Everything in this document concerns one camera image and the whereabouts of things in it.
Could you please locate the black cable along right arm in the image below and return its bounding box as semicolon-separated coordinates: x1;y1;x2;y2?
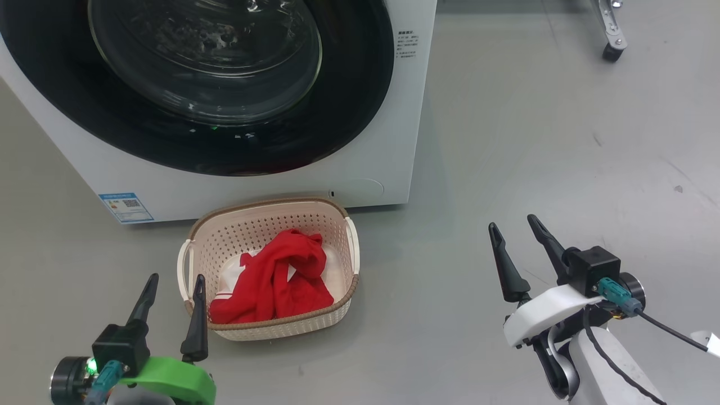
582;307;668;405

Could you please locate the red and white garment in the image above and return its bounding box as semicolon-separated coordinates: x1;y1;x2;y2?
209;229;335;325

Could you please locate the white front-load washing machine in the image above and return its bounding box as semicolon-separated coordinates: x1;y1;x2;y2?
0;0;438;224

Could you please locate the black cable with white tag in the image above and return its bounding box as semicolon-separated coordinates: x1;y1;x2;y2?
637;310;720;358

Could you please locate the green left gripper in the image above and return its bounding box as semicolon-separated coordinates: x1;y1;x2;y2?
118;274;217;405

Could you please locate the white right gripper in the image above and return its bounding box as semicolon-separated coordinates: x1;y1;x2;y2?
488;214;606;348

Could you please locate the teal cable connector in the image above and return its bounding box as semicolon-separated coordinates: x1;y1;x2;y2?
84;360;124;405
597;277;643;317

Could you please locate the round dark washing machine door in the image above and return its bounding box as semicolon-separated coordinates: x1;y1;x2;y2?
0;0;395;177

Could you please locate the cream perforated laundry basket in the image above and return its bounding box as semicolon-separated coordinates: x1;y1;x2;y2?
177;197;361;342

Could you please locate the blue energy label sticker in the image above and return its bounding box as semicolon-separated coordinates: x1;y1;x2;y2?
98;192;154;224

